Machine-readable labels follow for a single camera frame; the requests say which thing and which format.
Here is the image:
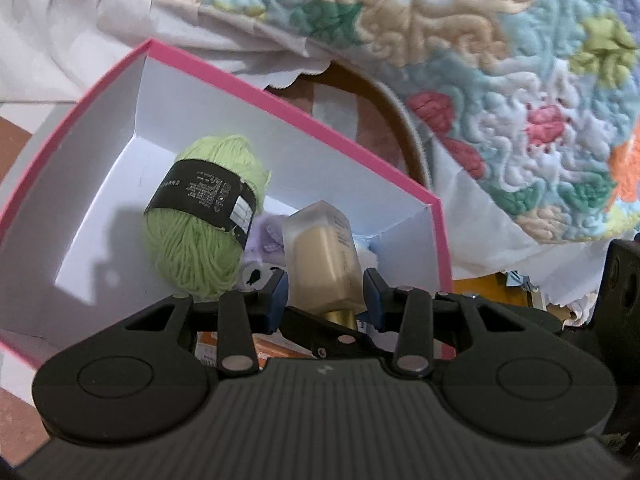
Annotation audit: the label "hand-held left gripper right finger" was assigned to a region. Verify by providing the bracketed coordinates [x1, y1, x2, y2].
[362, 267, 507, 380]

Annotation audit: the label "purple plush toy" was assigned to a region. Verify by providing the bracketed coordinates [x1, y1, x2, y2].
[242, 212, 292, 267]

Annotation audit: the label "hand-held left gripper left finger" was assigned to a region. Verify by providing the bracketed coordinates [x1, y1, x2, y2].
[120, 268, 291, 379]

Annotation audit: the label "floral quilted blanket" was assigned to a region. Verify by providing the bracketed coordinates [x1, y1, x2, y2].
[90, 0, 640, 247]

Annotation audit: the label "pink cardboard box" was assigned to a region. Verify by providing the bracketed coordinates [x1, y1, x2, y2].
[0, 37, 454, 372]

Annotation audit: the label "orange packet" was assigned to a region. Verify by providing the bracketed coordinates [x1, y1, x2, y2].
[195, 330, 321, 367]

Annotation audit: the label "blue paper scraps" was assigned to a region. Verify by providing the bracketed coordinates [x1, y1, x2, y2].
[497, 269, 543, 293]

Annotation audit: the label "white item with fish print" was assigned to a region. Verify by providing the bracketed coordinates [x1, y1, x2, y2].
[238, 259, 287, 294]

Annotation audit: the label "cream liquid glass bottle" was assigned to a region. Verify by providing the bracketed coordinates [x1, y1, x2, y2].
[281, 200, 369, 332]

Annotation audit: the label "green yarn ball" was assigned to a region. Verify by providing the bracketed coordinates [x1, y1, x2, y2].
[141, 132, 274, 299]

